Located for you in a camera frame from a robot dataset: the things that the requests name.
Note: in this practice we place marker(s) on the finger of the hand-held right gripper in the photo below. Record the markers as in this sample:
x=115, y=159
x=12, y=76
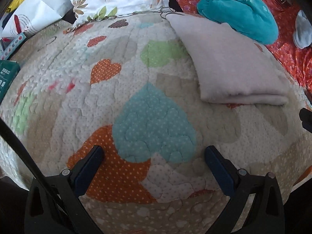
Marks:
x=306, y=119

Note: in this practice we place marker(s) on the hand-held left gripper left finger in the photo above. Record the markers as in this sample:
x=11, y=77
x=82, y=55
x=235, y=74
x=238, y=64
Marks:
x=89, y=173

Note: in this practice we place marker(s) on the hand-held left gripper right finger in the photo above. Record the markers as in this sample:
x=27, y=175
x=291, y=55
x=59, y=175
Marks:
x=219, y=173

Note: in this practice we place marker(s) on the pale pink small garment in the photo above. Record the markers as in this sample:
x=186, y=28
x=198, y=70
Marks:
x=231, y=61

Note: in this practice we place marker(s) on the orange floral bed sheet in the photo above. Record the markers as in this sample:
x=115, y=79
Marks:
x=285, y=53

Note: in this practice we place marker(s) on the heart-patterned quilt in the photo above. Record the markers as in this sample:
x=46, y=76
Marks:
x=151, y=117

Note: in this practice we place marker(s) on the grey sock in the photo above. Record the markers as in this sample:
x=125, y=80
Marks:
x=303, y=31

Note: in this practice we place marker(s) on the green plastic package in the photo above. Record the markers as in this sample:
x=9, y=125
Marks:
x=7, y=78

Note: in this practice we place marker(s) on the teal cloth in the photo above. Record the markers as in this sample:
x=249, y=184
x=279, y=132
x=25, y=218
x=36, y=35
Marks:
x=238, y=12

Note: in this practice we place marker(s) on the colourful dotted flat box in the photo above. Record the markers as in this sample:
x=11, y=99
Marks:
x=14, y=45

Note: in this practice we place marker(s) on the white plastic bag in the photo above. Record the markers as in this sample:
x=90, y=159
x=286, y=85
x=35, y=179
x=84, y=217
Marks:
x=43, y=12

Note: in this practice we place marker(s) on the yellow printed bag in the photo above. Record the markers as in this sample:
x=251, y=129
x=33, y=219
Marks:
x=20, y=1

